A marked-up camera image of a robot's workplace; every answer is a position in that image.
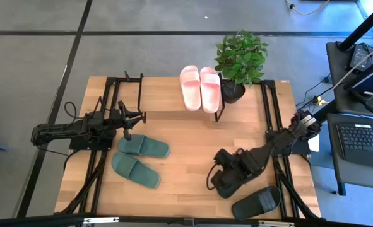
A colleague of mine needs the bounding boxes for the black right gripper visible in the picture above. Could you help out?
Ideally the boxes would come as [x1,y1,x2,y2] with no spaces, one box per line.
[216,148,264,188]

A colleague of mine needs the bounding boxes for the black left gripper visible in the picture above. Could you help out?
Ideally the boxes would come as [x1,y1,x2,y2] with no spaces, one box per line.
[109,100,146,131]

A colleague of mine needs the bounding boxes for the black slide sandal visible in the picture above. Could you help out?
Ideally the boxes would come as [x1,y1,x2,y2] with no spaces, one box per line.
[231,185,282,221]
[210,170,249,199]

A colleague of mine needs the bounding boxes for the pink slide sandal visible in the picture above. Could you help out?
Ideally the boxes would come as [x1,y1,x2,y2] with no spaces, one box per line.
[179,64,202,112]
[199,66,222,114]

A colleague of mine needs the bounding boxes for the green slide sandal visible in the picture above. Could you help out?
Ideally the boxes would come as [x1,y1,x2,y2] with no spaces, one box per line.
[117,134,170,159]
[111,151,161,189]

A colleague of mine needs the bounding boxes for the black metal crossbar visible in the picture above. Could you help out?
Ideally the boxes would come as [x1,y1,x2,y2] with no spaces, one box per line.
[0,213,373,227]

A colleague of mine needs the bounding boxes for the black plant pot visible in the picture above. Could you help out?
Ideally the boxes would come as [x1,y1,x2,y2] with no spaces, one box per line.
[221,80,246,104]

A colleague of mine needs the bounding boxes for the white paper sheet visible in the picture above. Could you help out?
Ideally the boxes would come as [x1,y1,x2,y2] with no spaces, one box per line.
[307,134,321,153]

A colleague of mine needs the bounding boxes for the green leafy plant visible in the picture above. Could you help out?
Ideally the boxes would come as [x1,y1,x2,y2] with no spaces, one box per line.
[214,30,269,88]

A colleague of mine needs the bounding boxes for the black computer keyboard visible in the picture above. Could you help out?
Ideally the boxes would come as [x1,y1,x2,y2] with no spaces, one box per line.
[336,123,373,168]

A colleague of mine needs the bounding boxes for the dark grey cart top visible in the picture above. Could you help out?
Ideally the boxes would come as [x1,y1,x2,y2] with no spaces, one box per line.
[326,40,373,115]

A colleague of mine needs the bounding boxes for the dark monitor screen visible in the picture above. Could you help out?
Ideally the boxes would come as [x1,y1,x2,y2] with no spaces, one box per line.
[345,53,373,97]

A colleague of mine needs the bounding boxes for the beige thin rod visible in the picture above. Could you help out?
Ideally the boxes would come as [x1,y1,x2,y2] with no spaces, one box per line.
[332,38,373,90]

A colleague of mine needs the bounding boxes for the black power adapter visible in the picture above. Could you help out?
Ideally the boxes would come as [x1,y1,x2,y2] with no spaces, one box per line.
[350,44,369,71]

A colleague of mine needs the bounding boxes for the black diagonal pole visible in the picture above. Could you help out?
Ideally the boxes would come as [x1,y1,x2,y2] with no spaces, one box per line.
[339,0,373,52]

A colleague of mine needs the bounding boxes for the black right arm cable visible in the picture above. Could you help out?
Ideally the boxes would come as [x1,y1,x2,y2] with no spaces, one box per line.
[206,162,220,192]

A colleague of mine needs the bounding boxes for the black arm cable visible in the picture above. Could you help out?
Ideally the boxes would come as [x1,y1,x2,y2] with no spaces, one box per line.
[206,162,220,192]
[62,101,80,123]

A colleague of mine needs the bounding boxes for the wooden shelf black metal frame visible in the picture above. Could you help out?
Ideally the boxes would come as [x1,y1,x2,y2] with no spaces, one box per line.
[134,73,225,125]

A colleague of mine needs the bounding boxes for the silver metal bracket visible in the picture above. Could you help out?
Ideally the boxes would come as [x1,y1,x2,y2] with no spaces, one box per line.
[83,216,120,224]
[258,220,295,227]

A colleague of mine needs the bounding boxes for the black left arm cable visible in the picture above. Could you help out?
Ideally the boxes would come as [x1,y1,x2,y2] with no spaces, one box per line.
[62,101,80,123]

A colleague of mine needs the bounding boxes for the black floor cables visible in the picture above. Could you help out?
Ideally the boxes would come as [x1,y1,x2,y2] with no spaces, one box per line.
[295,73,334,112]

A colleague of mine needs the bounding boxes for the yellow floor cable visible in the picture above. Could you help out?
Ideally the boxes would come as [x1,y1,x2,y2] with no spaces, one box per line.
[285,0,331,16]

